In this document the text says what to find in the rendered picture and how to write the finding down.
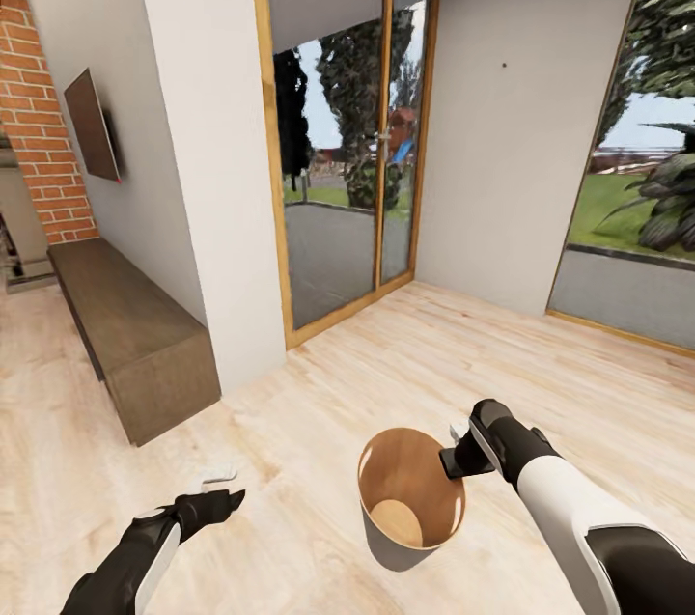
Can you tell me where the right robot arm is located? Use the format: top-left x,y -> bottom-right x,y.
438,400 -> 695,615

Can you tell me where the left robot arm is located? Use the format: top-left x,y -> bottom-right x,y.
60,465 -> 246,615

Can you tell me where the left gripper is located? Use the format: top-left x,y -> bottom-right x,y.
176,489 -> 246,534

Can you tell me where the trash can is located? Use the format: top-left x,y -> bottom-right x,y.
357,427 -> 467,573

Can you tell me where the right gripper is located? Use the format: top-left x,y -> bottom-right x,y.
438,438 -> 496,480

